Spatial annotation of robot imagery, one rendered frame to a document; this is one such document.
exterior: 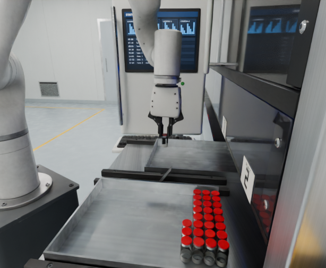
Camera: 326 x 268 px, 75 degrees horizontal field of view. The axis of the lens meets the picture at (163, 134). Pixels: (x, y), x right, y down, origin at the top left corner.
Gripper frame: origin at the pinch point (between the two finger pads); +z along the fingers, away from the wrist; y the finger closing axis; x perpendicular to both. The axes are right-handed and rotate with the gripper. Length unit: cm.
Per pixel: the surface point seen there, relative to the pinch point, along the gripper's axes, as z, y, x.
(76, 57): -46, 359, -468
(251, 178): -1.5, -23.7, 31.1
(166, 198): 13.8, -5.3, 18.9
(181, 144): 10.4, -3.4, -17.5
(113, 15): -45, 36, -37
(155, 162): 12.7, 3.6, -0.9
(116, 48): -30, 36, -38
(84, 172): 95, 122, -127
